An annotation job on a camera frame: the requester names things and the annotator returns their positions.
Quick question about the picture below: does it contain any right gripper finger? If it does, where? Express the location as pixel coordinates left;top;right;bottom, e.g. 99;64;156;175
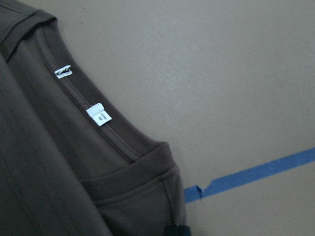
164;225;192;236

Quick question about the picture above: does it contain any dark brown t-shirt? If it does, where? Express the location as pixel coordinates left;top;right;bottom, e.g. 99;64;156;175
0;0;187;236

